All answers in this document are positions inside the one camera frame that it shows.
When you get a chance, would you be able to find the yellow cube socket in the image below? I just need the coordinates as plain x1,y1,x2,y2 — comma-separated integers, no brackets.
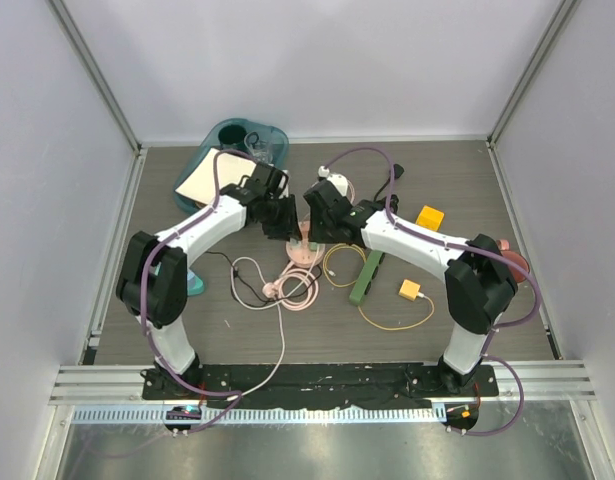
415,205,445,232

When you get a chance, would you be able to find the clear glass cup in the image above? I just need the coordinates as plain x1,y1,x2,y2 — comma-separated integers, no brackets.
244,131,273,164

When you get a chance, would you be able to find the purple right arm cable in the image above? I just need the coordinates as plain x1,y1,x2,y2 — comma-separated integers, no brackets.
321,145,541,441

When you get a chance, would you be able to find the red pink cup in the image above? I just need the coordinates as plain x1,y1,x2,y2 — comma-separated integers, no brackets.
496,238,531,286

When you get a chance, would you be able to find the yellow charging cable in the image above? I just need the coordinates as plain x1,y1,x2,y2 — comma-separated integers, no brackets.
321,242,435,332

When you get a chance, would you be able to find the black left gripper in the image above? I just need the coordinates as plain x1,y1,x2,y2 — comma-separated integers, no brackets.
261,194,302,243

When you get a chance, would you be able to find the black power strip cord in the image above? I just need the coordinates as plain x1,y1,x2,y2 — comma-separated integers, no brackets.
371,162,407,211

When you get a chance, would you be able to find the green power strip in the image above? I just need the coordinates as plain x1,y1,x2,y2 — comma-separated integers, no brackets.
348,250,385,306

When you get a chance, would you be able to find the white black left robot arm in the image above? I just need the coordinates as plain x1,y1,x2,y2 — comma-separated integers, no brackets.
116,163,300,399

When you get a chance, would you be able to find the pink socket power cord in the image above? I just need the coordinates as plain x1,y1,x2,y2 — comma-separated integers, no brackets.
262,262,322,312

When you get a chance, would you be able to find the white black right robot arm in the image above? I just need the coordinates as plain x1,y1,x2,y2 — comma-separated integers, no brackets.
304,180,518,395

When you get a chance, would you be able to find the round pink power socket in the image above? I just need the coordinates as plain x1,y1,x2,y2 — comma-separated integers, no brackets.
285,240,325,269

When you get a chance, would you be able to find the dark green mug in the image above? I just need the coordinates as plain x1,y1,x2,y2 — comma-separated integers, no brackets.
218,124,247,152

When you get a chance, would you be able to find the teal plastic tray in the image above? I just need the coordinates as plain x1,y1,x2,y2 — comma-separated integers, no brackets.
173,118,289,214

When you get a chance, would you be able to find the yellow charger plug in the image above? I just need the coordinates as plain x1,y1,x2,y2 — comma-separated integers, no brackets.
398,279,424,301

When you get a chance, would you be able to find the white charging cable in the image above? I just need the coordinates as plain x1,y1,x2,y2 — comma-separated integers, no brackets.
229,249,323,400

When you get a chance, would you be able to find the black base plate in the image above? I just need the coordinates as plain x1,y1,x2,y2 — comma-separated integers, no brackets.
140,362,499,411

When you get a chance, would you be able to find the white paper sheet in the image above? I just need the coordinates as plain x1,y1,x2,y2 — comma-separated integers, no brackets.
174,148,256,204

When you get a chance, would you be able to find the orange pink charger plug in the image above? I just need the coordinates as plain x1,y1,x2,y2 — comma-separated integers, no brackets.
299,221,310,242

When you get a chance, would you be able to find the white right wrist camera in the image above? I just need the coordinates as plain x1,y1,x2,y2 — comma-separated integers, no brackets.
317,166,349,197

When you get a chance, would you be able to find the teal triangular power socket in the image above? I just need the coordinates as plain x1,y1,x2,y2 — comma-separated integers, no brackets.
187,270,205,297

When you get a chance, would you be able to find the white slotted cable duct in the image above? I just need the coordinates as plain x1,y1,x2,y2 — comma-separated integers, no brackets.
72,403,446,425

